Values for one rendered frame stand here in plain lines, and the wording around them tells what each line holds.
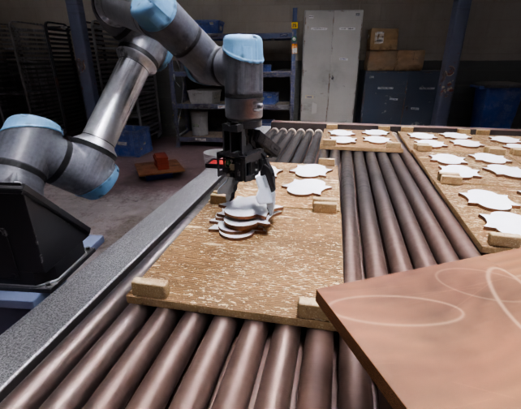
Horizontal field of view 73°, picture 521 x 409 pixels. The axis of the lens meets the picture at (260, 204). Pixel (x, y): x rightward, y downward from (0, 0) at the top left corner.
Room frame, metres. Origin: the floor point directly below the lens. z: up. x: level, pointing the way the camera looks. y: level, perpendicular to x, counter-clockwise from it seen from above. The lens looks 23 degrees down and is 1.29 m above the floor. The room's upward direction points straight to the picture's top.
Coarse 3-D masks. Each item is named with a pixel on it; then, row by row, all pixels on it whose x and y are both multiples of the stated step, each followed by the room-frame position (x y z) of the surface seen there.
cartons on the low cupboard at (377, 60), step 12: (372, 36) 5.50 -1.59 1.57; (384, 36) 5.48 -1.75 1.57; (396, 36) 5.47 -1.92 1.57; (372, 48) 5.50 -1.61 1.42; (384, 48) 5.49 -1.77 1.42; (396, 48) 5.47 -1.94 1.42; (372, 60) 5.52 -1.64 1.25; (384, 60) 5.51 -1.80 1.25; (396, 60) 5.50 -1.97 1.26; (408, 60) 5.44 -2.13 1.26; (420, 60) 5.44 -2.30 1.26
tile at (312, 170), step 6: (300, 168) 1.15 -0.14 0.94; (306, 168) 1.15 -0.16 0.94; (312, 168) 1.15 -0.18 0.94; (318, 168) 1.15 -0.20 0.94; (324, 168) 1.15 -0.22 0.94; (300, 174) 1.08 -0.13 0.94; (306, 174) 1.08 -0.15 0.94; (312, 174) 1.08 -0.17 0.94; (318, 174) 1.08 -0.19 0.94; (324, 174) 1.08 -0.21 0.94
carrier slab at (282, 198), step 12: (288, 168) 1.18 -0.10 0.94; (336, 168) 1.18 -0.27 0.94; (252, 180) 1.05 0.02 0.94; (276, 180) 1.05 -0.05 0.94; (288, 180) 1.05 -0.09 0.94; (324, 180) 1.05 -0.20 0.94; (336, 180) 1.05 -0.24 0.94; (240, 192) 0.94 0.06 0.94; (252, 192) 0.94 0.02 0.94; (276, 192) 0.94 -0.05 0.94; (324, 192) 0.94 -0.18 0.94; (336, 192) 0.94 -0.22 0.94; (288, 204) 0.85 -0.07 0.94; (300, 204) 0.85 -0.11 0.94
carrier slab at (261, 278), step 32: (192, 224) 0.73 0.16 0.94; (288, 224) 0.73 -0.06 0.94; (320, 224) 0.73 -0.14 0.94; (160, 256) 0.59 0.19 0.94; (192, 256) 0.59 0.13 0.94; (224, 256) 0.59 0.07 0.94; (256, 256) 0.59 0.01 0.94; (288, 256) 0.59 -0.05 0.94; (320, 256) 0.59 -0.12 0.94; (192, 288) 0.49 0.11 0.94; (224, 288) 0.49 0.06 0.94; (256, 288) 0.49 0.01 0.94; (288, 288) 0.49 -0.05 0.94; (256, 320) 0.43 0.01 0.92; (288, 320) 0.42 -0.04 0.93; (320, 320) 0.41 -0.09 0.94
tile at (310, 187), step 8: (288, 184) 0.98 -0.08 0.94; (296, 184) 0.98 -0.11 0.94; (304, 184) 0.98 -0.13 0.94; (312, 184) 0.98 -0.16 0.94; (320, 184) 0.98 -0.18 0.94; (288, 192) 0.93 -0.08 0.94; (296, 192) 0.92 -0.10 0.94; (304, 192) 0.92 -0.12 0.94; (312, 192) 0.92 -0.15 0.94; (320, 192) 0.92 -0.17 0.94
